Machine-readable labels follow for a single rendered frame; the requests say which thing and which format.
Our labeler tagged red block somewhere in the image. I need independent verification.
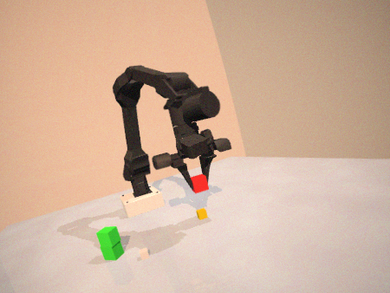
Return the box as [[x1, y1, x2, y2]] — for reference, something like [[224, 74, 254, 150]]
[[191, 174, 209, 192]]

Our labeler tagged green block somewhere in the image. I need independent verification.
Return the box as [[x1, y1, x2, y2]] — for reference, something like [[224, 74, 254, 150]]
[[100, 241, 124, 261], [96, 226, 121, 247]]

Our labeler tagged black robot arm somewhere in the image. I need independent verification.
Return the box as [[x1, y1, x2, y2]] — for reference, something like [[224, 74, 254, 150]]
[[113, 65, 221, 198]]

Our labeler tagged small yellow block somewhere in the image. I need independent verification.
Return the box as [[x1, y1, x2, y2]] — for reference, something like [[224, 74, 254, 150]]
[[196, 209, 208, 220]]

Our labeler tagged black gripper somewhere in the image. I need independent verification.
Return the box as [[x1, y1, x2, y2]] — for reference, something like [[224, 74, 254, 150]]
[[152, 121, 232, 190]]

